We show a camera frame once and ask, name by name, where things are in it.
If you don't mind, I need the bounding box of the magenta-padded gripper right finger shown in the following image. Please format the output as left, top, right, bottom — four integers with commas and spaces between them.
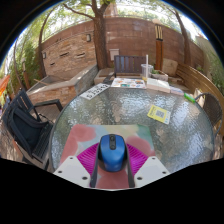
124, 143, 171, 188

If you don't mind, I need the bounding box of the black slatted armchair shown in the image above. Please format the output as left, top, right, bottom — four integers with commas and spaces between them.
1, 88, 64, 168

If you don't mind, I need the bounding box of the wooden garden lamp post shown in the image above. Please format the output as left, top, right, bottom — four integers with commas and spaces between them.
153, 19, 165, 72

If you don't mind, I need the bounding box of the stone brick raised planter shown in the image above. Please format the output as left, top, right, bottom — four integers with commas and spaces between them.
26, 64, 99, 104

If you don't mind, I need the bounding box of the thick white book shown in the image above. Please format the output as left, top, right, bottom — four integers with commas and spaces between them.
145, 77, 172, 94

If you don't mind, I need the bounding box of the blue and black computer mouse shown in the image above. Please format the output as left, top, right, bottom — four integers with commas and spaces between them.
98, 133, 127, 173

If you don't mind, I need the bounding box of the yellow square card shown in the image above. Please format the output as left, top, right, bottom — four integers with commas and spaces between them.
146, 104, 172, 125

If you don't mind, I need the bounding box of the clear plastic cup with straw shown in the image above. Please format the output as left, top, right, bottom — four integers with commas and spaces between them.
140, 54, 154, 83

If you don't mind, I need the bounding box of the slim tree trunk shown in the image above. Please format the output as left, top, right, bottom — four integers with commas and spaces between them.
173, 8, 193, 66

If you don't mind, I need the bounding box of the floral pink mouse pad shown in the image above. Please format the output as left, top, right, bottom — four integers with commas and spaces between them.
59, 124, 157, 189

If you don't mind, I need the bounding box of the dark wooden slatted chair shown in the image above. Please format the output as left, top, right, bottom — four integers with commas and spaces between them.
113, 54, 148, 78

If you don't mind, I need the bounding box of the large forked tree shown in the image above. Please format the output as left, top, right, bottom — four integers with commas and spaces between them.
63, 0, 116, 69

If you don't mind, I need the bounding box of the grey wall utility box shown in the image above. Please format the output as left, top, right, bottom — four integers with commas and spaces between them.
108, 48, 120, 62

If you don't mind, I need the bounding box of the colourful printed sheet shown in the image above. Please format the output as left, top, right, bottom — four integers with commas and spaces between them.
110, 77, 147, 90

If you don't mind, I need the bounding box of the green marker pen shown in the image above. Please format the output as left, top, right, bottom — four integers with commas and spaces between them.
183, 92, 197, 104

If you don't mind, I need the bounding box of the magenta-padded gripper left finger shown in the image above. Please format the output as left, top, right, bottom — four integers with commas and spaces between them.
53, 143, 101, 188

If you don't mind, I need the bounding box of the thin pale book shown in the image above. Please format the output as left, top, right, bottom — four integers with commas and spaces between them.
169, 86, 185, 97

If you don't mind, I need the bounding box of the curved wooden slat bench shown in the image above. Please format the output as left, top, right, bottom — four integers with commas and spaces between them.
175, 63, 224, 101

